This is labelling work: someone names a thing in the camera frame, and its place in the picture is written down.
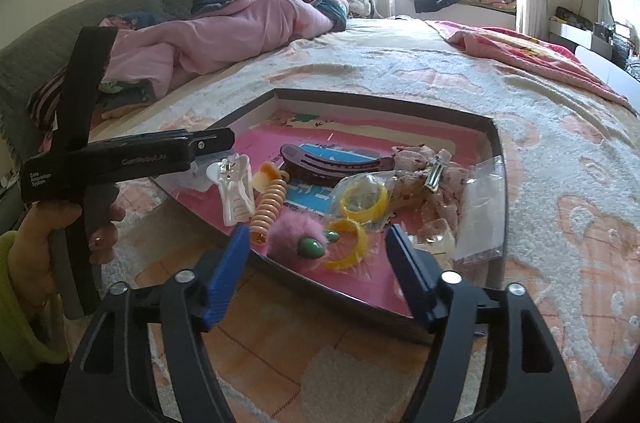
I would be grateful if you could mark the pink quilt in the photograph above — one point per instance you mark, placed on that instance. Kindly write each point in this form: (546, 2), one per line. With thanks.
(240, 28)

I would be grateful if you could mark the white dresser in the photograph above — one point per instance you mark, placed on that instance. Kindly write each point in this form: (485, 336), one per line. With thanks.
(595, 48)

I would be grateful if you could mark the silver metal hair clip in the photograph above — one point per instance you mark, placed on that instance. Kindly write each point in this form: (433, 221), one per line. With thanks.
(436, 175)

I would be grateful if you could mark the green padded headboard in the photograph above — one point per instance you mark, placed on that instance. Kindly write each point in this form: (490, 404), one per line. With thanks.
(50, 38)

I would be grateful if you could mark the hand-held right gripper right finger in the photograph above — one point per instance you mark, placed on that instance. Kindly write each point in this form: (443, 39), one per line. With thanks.
(410, 273)

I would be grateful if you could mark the person's left hand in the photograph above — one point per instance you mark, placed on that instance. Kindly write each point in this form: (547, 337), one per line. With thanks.
(35, 238)

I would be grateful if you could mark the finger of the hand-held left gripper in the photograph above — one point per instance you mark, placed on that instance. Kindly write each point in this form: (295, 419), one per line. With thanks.
(215, 142)

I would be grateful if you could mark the white hair claw clip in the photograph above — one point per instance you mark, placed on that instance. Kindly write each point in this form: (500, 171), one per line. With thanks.
(235, 193)

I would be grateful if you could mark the pink patterned blanket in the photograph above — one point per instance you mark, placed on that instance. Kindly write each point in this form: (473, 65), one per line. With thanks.
(510, 48)

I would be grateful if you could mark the black storage box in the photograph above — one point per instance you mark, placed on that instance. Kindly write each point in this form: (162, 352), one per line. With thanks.
(607, 35)

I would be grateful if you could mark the brown banana hair clip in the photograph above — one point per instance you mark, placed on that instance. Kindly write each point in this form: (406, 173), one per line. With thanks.
(330, 163)

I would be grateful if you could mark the small clear plastic packet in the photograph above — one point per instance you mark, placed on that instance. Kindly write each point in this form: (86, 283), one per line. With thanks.
(435, 240)

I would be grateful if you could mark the clear plastic bag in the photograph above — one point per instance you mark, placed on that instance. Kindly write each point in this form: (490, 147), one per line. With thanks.
(480, 213)

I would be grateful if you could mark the arched mirror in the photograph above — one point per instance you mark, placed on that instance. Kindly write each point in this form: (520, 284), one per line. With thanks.
(597, 5)

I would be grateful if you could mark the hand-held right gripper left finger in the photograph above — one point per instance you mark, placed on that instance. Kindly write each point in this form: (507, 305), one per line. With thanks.
(227, 273)

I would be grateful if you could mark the shallow dark-rimmed pink box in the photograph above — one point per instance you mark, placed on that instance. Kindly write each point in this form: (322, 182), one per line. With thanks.
(320, 138)

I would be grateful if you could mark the bagged yellow hair clip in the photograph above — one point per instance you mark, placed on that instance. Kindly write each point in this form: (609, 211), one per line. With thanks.
(365, 202)

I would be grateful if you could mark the person's left forearm green sleeve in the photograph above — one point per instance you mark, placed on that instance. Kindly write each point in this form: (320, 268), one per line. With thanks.
(25, 313)

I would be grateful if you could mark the striped dark cloth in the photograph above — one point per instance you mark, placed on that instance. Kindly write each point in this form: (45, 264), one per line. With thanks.
(45, 100)

